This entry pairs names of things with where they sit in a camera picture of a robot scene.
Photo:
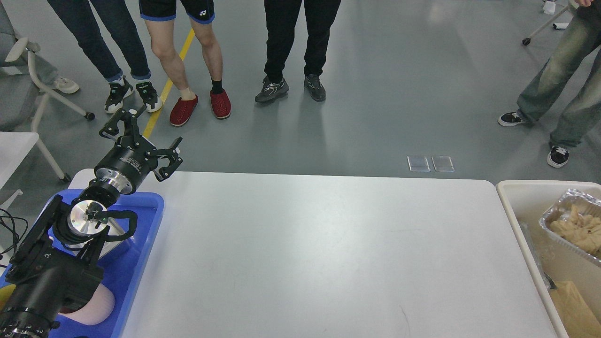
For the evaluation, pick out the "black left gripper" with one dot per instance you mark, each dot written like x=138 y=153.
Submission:
x=124 y=166

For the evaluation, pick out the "pink mug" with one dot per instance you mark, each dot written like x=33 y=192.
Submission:
x=96 y=310

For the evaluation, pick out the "brown paper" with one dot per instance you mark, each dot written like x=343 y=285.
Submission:
x=584 y=231
x=578 y=319

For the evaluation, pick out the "aluminium foil tray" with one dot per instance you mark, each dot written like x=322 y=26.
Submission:
x=560 y=209

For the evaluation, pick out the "stainless steel rectangular container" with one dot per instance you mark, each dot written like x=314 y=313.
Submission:
x=89 y=228

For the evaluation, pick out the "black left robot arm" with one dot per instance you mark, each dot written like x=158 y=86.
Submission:
x=56 y=269

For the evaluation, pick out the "blue plastic tray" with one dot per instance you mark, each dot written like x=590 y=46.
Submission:
x=123 y=268

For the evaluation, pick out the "white side table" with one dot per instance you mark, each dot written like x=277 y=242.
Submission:
x=27 y=179

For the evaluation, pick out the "person in dark jeans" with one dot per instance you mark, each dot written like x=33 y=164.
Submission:
x=78 y=17

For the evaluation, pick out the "blue HOME mug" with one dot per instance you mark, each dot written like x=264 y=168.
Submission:
x=5 y=294

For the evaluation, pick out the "clear floor plate left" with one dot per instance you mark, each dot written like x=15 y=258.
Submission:
x=418 y=163

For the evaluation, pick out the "clear floor plate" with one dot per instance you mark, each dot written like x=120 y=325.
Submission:
x=443 y=163
x=418 y=163

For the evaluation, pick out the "clear floor plate right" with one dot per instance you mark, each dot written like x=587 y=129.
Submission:
x=443 y=163

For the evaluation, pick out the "beige plastic bin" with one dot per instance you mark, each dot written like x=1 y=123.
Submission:
x=524 y=202

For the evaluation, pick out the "person in grey jeans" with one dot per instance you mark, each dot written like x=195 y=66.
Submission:
x=581 y=37

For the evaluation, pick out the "white rolling chair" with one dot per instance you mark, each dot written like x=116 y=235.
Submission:
x=549 y=8

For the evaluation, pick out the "brown paper in bin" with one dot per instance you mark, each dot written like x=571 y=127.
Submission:
x=578 y=319

